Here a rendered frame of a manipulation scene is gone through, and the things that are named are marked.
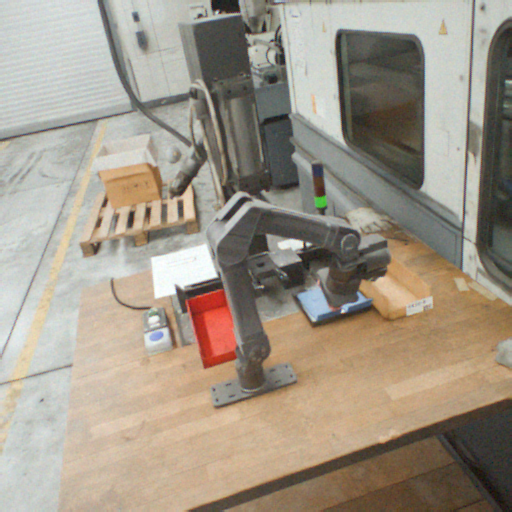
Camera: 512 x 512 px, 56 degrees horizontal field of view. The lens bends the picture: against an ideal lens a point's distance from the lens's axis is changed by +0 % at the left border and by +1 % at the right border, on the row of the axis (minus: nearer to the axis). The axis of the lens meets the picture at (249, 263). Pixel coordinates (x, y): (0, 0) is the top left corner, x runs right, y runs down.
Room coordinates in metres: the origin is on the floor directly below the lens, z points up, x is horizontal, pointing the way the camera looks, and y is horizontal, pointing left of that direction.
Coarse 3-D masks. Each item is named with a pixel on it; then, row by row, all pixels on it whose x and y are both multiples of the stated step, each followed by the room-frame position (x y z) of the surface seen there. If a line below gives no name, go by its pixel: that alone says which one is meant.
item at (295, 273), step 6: (300, 264) 1.24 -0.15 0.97; (282, 270) 1.23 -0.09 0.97; (288, 270) 1.23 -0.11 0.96; (294, 270) 1.24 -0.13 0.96; (300, 270) 1.24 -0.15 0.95; (258, 276) 1.22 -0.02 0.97; (264, 276) 1.22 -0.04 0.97; (270, 276) 1.23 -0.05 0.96; (276, 276) 1.32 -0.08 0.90; (288, 276) 1.23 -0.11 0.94; (294, 276) 1.24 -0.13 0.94; (300, 276) 1.24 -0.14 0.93; (288, 282) 1.23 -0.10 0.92; (294, 282) 1.24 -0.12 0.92; (300, 282) 1.24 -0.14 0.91; (252, 288) 1.22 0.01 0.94; (288, 288) 1.23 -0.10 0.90; (258, 294) 1.22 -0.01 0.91
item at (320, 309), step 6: (300, 294) 1.16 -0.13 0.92; (306, 294) 1.15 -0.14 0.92; (312, 294) 1.15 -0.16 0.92; (318, 294) 1.14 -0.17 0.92; (306, 300) 1.12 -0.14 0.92; (312, 300) 1.12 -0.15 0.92; (318, 300) 1.11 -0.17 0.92; (324, 300) 1.10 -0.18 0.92; (306, 306) 1.09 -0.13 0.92; (312, 306) 1.09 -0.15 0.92; (318, 306) 1.08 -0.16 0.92; (324, 306) 1.08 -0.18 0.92; (312, 312) 1.06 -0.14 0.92; (318, 312) 1.06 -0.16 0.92; (324, 312) 1.02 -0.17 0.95; (330, 312) 1.02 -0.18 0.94; (336, 312) 1.03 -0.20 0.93; (318, 318) 1.02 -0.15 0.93; (324, 318) 1.03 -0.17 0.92
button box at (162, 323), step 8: (112, 280) 1.51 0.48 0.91; (112, 288) 1.44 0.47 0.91; (128, 304) 1.31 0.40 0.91; (144, 312) 1.22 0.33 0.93; (160, 312) 1.20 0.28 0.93; (144, 320) 1.18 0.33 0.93; (160, 320) 1.16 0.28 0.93; (144, 328) 1.14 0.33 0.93; (152, 328) 1.13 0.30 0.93; (160, 328) 1.13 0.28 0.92; (168, 328) 1.13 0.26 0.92
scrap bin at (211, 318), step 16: (192, 304) 1.19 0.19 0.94; (208, 304) 1.20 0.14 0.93; (224, 304) 1.21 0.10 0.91; (192, 320) 1.08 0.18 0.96; (208, 320) 1.15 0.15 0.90; (224, 320) 1.13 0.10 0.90; (208, 336) 1.07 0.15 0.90; (224, 336) 1.06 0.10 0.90; (208, 352) 1.00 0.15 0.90; (224, 352) 0.96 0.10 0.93
